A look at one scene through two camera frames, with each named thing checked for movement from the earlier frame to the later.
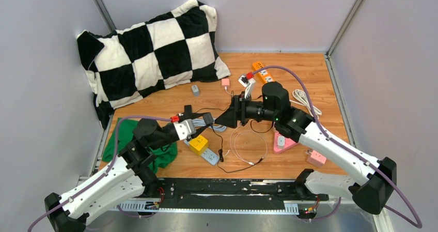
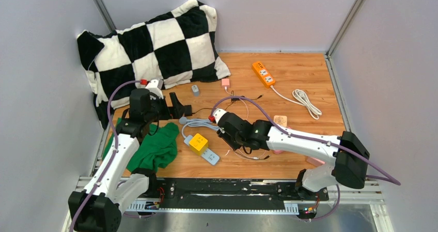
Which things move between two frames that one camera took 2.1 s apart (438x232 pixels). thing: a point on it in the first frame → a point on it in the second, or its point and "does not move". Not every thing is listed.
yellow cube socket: x=198 y=144 does not move
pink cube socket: x=315 y=158 does not move
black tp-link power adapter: x=208 y=118 → x=266 y=157
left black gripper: x=190 y=116 → x=176 y=110
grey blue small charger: x=195 y=90 does not move
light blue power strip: x=208 y=155 does not move
